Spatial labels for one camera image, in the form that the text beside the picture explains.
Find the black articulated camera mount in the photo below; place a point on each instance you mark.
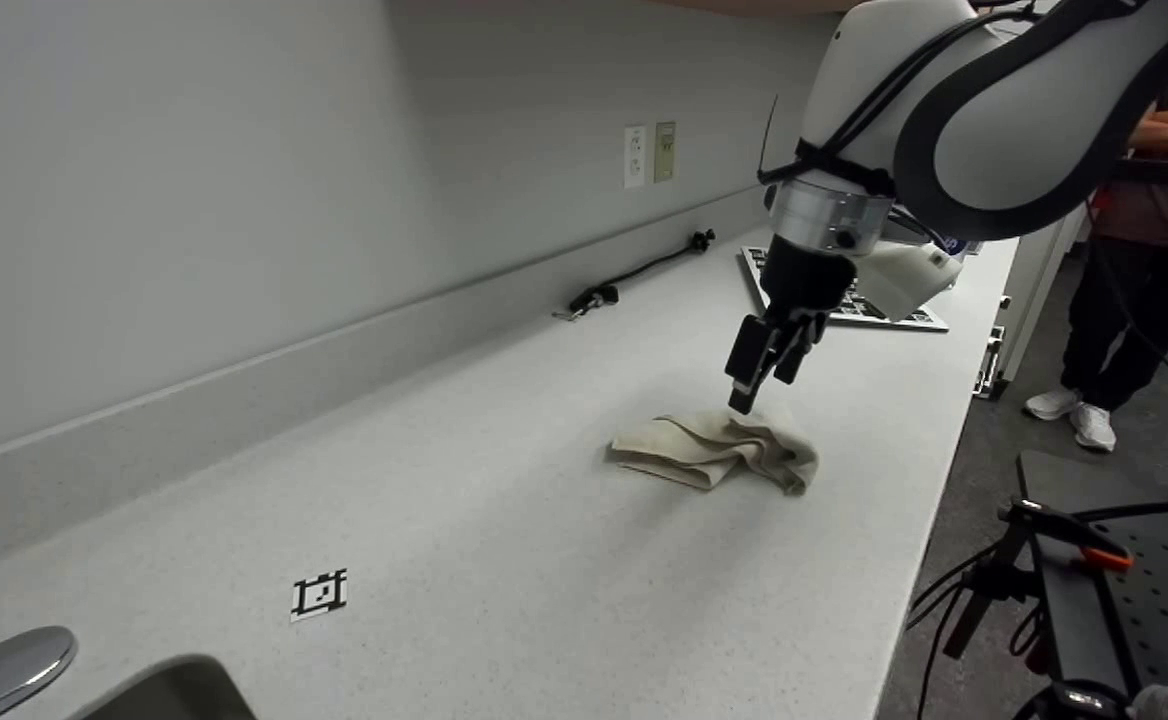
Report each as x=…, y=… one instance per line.
x=997, y=573

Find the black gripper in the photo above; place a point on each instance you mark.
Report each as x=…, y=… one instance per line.
x=805, y=283

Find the small black-white marker tag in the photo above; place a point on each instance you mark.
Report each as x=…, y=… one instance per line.
x=320, y=589

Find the white wall outlet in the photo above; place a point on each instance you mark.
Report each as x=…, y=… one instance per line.
x=632, y=157

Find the yellowish wall plate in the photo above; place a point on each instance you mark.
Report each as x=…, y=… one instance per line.
x=665, y=150

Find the person in pink shirt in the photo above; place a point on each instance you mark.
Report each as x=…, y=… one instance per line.
x=1130, y=304

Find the black rod tool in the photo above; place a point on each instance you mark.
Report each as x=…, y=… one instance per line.
x=637, y=272

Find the beige cloth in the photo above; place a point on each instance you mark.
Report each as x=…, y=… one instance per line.
x=719, y=453

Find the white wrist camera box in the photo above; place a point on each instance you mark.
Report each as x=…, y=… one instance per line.
x=910, y=272

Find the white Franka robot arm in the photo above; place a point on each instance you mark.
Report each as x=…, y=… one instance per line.
x=1008, y=104

